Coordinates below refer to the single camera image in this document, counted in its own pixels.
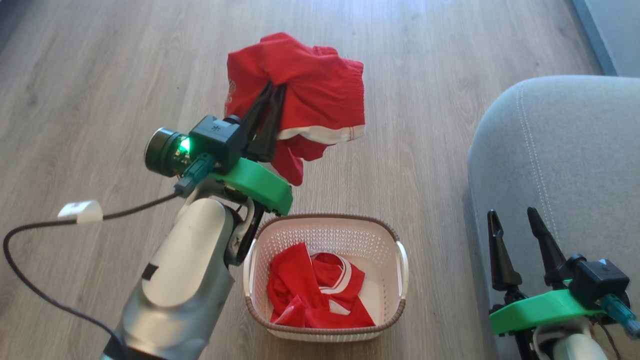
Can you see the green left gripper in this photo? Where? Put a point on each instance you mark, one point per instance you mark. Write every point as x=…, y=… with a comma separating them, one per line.
x=260, y=185

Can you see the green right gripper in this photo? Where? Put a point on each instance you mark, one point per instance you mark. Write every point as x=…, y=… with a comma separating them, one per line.
x=540, y=310

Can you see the red shorts with white trim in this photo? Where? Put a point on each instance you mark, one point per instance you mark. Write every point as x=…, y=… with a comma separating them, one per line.
x=320, y=90

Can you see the red and white jersey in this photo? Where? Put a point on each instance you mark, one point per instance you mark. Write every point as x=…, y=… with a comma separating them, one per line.
x=295, y=280

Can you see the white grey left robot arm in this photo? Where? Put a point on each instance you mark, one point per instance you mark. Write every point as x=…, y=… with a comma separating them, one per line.
x=185, y=260

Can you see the white plastic laundry basket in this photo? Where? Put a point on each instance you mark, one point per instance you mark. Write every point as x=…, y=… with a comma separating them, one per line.
x=325, y=235

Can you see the grey fabric sofa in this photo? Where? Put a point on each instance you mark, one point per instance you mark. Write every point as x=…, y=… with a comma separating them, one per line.
x=575, y=150

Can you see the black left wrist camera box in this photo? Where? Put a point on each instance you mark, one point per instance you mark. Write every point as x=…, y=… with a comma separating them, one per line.
x=215, y=137

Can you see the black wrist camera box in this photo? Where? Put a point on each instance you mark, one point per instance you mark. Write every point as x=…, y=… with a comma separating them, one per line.
x=215, y=137
x=600, y=280

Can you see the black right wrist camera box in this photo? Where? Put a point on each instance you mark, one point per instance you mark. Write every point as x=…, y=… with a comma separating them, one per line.
x=600, y=280

